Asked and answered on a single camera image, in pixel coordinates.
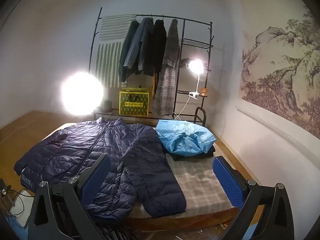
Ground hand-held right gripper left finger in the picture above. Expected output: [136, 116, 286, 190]
[27, 153, 112, 240]

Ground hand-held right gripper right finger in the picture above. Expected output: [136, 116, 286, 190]
[212, 156, 295, 240]

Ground navy puffer jacket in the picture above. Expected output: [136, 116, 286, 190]
[14, 117, 187, 224]

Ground dark folded clothes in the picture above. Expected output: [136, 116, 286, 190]
[164, 145, 217, 162]

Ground black metal clothes rack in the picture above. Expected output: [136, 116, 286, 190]
[89, 7, 215, 120]

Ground grey plaid bed blanket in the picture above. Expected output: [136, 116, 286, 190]
[50, 122, 237, 218]

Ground light blue jacket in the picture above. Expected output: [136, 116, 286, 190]
[155, 119, 216, 155]

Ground yellow printed box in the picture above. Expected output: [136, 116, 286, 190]
[119, 87, 150, 117]

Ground yellow patterned scarf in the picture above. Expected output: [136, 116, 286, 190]
[151, 72, 158, 95]

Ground white clip lamp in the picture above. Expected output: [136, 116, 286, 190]
[187, 59, 205, 100]

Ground dark green hanging jacket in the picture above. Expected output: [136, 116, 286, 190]
[119, 20, 140, 83]

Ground hanging denim jacket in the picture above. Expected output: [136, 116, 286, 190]
[124, 17, 154, 77]

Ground black hanging coat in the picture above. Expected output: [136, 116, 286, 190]
[145, 19, 167, 78]

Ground wooden bed frame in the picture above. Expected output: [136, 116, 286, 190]
[125, 204, 265, 233]

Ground black metal stool frame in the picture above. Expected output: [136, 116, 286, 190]
[194, 107, 207, 127]

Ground white lamp cable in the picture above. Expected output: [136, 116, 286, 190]
[174, 96, 191, 121]

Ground ring light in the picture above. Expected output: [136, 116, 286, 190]
[61, 72, 104, 115]

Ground black cable tangle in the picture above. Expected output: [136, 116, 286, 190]
[0, 179, 34, 228]

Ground landscape wall scroll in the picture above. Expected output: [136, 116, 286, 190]
[235, 0, 320, 155]

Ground green striped wall hanging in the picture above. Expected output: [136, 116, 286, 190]
[95, 14, 137, 88]

